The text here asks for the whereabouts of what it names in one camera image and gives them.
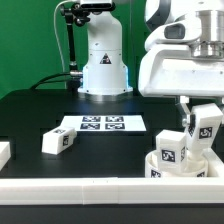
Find black cables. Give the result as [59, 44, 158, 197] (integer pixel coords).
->
[29, 73, 81, 90]

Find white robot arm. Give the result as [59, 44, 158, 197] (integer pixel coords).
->
[80, 0, 224, 124]

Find white rail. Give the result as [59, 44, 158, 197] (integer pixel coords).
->
[203, 148, 224, 178]
[0, 177, 224, 205]

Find white round stool seat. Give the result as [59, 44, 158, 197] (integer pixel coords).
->
[145, 150, 208, 178]

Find white cable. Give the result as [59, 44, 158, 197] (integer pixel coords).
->
[53, 0, 74, 64]

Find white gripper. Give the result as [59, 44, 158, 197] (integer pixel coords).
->
[138, 44, 224, 127]

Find white right rail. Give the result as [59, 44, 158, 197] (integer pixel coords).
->
[203, 148, 224, 178]

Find white marker sheet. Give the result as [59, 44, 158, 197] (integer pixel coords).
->
[61, 115, 146, 132]

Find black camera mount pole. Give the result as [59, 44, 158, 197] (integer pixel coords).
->
[60, 3, 89, 92]

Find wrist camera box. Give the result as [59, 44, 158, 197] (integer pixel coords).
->
[145, 17, 202, 51]

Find white block at left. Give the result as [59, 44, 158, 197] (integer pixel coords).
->
[0, 142, 11, 171]

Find white front rail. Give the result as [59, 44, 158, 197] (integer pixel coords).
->
[0, 177, 224, 205]

